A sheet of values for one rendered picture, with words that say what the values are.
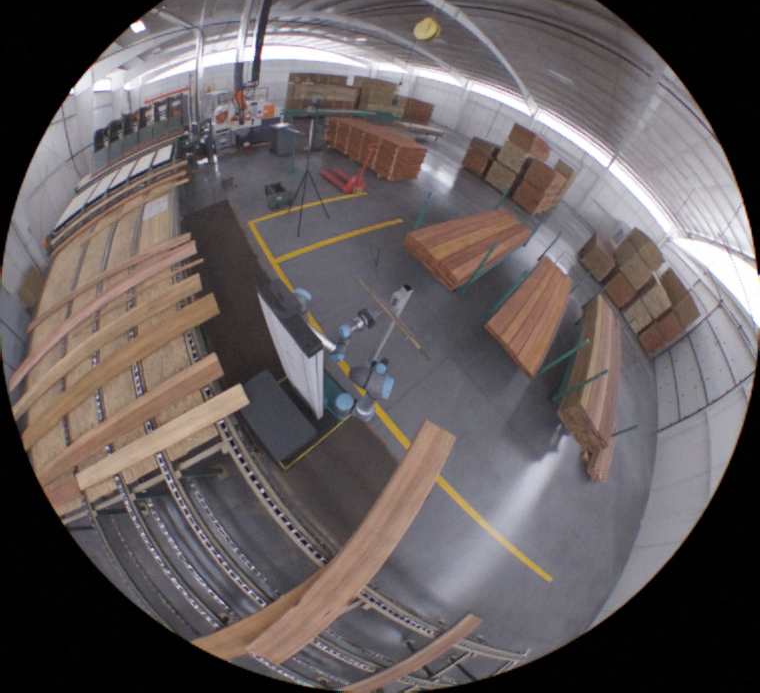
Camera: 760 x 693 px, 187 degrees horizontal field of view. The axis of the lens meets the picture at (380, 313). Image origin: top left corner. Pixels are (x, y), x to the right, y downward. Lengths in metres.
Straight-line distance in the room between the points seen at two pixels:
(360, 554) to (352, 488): 0.98
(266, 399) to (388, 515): 1.09
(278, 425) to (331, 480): 1.02
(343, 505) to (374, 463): 0.54
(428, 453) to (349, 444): 1.02
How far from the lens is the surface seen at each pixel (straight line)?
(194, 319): 2.11
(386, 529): 1.64
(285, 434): 1.60
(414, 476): 1.62
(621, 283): 10.48
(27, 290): 8.43
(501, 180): 10.57
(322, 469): 2.43
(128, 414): 2.23
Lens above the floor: 2.43
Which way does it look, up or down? 53 degrees down
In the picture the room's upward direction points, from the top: 22 degrees clockwise
